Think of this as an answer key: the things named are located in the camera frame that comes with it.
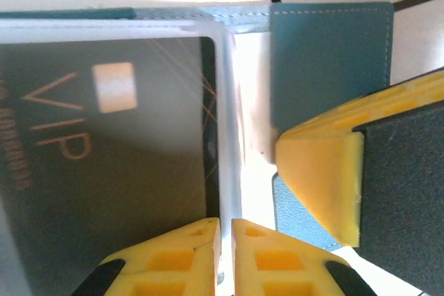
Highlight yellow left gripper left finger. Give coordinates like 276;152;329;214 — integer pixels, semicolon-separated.
71;217;222;296

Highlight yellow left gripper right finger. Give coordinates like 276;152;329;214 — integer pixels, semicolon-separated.
231;218;375;296

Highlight teal leather card holder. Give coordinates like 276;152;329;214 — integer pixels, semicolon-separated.
0;1;395;296

